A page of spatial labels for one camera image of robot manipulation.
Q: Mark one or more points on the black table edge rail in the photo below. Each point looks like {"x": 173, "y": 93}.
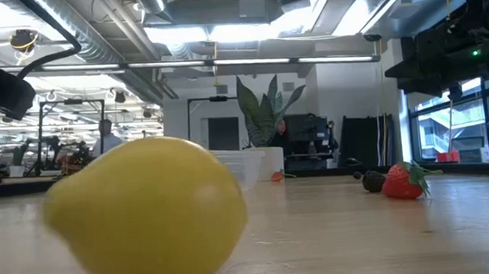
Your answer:
{"x": 467, "y": 168}

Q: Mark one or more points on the small blackberry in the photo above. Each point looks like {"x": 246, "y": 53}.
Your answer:
{"x": 357, "y": 175}

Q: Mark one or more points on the black robot rig frame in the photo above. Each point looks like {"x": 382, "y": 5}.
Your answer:
{"x": 71, "y": 101}

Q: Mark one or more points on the small red strawberry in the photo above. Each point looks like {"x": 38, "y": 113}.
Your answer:
{"x": 276, "y": 176}

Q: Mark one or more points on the large blackberry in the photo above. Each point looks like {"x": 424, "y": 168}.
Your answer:
{"x": 373, "y": 182}

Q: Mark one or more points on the person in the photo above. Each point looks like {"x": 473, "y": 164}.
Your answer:
{"x": 107, "y": 142}

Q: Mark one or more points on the black monitor workstation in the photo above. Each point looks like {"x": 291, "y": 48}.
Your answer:
{"x": 309, "y": 137}

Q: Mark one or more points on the long linear ceiling light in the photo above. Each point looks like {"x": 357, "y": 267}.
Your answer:
{"x": 248, "y": 62}

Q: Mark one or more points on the silver round ventilation duct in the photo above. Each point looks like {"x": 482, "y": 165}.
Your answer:
{"x": 91, "y": 48}

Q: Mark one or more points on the white plant pot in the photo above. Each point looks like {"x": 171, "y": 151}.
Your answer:
{"x": 274, "y": 163}

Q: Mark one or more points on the green snake plant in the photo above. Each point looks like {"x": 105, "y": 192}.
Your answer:
{"x": 262, "y": 118}

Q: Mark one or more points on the large red strawberry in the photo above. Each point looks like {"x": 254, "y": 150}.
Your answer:
{"x": 399, "y": 183}

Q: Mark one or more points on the black leaning panel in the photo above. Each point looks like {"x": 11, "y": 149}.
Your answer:
{"x": 365, "y": 141}

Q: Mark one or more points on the dome security camera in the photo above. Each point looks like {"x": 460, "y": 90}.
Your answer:
{"x": 372, "y": 37}

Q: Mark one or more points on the clear plastic tupperware container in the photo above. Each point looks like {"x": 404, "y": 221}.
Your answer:
{"x": 242, "y": 165}

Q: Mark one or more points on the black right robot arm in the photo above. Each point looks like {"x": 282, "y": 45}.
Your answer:
{"x": 459, "y": 61}

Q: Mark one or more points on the red box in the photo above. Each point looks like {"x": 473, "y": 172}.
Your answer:
{"x": 448, "y": 157}

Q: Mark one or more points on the yellow lemon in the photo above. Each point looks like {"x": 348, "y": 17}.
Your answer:
{"x": 146, "y": 217}

